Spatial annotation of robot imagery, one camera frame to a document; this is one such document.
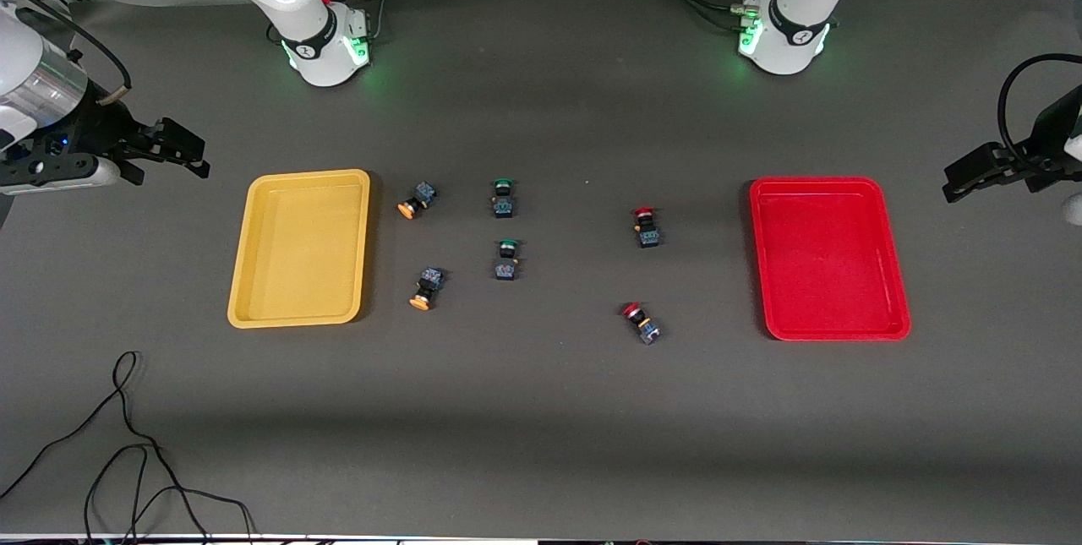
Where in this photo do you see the red push button switch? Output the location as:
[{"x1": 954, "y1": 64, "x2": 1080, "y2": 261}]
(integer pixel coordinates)
[
  {"x1": 632, "y1": 206, "x2": 663, "y2": 248},
  {"x1": 621, "y1": 302, "x2": 662, "y2": 346}
]

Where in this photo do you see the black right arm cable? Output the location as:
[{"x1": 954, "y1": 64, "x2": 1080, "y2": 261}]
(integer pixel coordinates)
[{"x1": 0, "y1": 0, "x2": 133, "y2": 106}]

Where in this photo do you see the yellow push button switch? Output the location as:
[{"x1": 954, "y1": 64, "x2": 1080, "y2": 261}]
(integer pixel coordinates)
[
  {"x1": 409, "y1": 267, "x2": 446, "y2": 311},
  {"x1": 397, "y1": 182, "x2": 438, "y2": 221}
]

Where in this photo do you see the loose thin black cable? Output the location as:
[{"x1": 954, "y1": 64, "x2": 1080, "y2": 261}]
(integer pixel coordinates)
[{"x1": 0, "y1": 351, "x2": 254, "y2": 545}]

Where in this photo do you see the yellow plastic tray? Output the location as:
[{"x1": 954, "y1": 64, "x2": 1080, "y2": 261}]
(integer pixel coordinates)
[{"x1": 227, "y1": 169, "x2": 371, "y2": 330}]

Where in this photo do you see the red plastic tray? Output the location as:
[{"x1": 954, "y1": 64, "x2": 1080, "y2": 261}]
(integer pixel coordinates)
[{"x1": 749, "y1": 177, "x2": 912, "y2": 341}]

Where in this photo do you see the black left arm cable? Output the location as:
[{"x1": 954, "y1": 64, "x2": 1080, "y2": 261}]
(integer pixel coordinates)
[{"x1": 997, "y1": 53, "x2": 1082, "y2": 160}]

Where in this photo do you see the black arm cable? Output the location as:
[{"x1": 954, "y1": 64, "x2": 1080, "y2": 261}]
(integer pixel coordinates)
[
  {"x1": 0, "y1": 0, "x2": 133, "y2": 106},
  {"x1": 997, "y1": 53, "x2": 1082, "y2": 160}
]

